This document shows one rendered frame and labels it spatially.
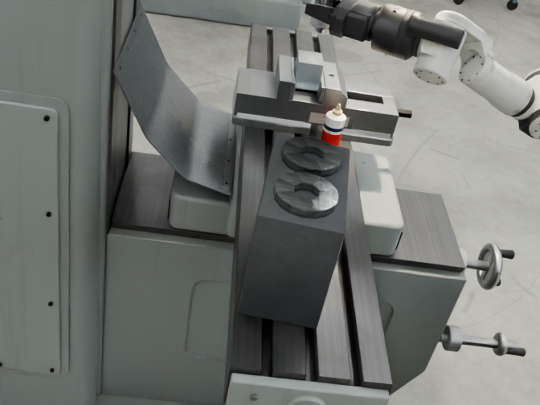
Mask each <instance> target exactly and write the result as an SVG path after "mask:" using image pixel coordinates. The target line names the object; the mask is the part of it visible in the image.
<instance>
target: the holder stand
mask: <svg viewBox="0 0 540 405"><path fill-rule="evenodd" d="M349 168H350V149H348V148H345V147H341V146H336V145H331V144H330V143H328V142H326V141H323V140H320V139H317V138H315V137H292V136H288V135H284V134H279V133H277V134H276V136H275V140H274V143H273V147H272V153H271V157H270V160H269V163H268V170H267V173H266V177H265V181H264V187H263V190H262V195H261V198H260V204H259V208H258V211H257V215H256V222H255V226H254V231H253V235H252V242H251V246H250V252H249V256H248V260H247V267H246V272H245V276H244V280H243V287H242V292H241V296H240V300H239V308H238V311H239V313H243V314H247V315H251V316H255V317H262V318H266V319H270V320H274V321H281V322H285V323H289V324H293V325H300V326H304V327H308V328H312V329H316V328H317V326H318V323H319V320H320V317H321V312H322V310H323V307H324V303H325V299H326V296H327V293H328V291H329V286H330V283H331V280H332V277H333V273H334V269H335V267H336V264H337V261H338V257H339V253H340V251H341V248H342V243H343V240H344V238H345V234H346V210H347V196H348V182H349Z"/></svg>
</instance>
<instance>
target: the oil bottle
mask: <svg viewBox="0 0 540 405"><path fill-rule="evenodd" d="M345 122H346V116H345V115H344V114H343V113H342V110H341V104H337V107H336V108H334V109H333V111H329V112H327V113H326V117H325V123H324V126H323V130H322V133H321V139H320V140H323V141H326V142H328V143H330V144H331V145H336V146H339V143H340V140H341V137H342V131H343V129H344V124H345Z"/></svg>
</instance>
